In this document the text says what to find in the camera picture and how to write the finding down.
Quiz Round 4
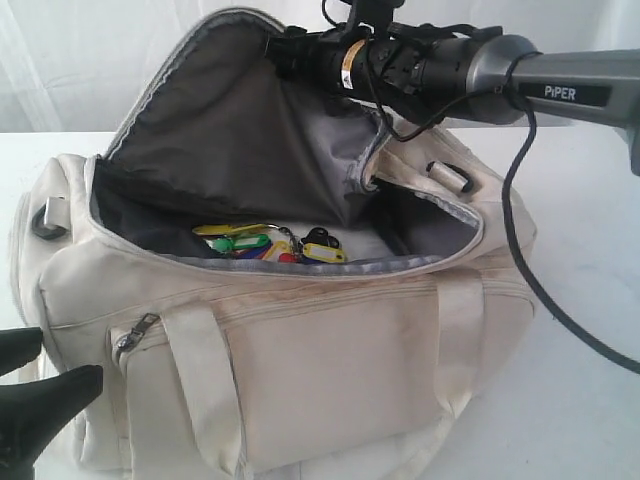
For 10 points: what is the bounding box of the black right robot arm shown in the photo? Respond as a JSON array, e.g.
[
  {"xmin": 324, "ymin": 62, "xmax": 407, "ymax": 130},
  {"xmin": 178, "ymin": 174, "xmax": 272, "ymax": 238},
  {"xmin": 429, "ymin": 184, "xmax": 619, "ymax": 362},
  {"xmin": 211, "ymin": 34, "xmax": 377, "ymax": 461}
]
[{"xmin": 265, "ymin": 1, "xmax": 639, "ymax": 173}]

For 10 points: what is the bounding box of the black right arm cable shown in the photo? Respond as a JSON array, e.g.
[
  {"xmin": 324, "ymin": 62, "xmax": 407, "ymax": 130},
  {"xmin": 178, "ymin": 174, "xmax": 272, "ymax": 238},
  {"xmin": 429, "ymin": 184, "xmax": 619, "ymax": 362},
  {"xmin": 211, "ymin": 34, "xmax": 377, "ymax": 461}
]
[{"xmin": 319, "ymin": 0, "xmax": 640, "ymax": 376}]

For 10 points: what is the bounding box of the white backdrop curtain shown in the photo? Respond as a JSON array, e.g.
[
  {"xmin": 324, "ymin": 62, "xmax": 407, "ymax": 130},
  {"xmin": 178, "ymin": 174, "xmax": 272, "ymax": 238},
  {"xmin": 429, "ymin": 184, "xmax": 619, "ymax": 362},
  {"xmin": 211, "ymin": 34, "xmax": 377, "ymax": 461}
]
[{"xmin": 1, "ymin": 0, "xmax": 639, "ymax": 133}]

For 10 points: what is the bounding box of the colourful key tag bunch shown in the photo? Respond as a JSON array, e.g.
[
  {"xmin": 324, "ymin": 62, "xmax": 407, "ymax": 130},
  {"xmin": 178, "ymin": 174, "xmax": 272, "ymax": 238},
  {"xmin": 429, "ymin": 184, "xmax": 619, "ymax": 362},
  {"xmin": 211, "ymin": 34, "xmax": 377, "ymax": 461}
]
[{"xmin": 192, "ymin": 223, "xmax": 348, "ymax": 265}]

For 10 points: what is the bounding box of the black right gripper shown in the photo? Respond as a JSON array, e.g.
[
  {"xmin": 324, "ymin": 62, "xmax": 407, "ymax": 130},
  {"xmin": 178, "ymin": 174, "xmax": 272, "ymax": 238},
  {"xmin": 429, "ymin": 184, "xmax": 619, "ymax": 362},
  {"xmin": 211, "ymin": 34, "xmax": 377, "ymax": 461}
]
[{"xmin": 265, "ymin": 1, "xmax": 375, "ymax": 100}]

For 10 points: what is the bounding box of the cream duffel bag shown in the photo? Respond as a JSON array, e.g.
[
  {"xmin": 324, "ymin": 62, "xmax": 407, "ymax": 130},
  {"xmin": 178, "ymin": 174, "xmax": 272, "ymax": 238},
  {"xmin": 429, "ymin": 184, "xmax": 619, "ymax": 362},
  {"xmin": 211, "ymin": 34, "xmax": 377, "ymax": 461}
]
[{"xmin": 10, "ymin": 8, "xmax": 536, "ymax": 479}]

